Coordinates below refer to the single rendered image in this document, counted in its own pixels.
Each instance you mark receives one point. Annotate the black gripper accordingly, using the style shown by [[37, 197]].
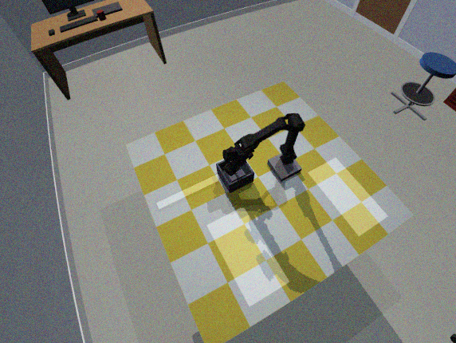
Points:
[[235, 165]]

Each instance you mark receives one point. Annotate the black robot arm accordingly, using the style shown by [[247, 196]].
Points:
[[251, 141]]

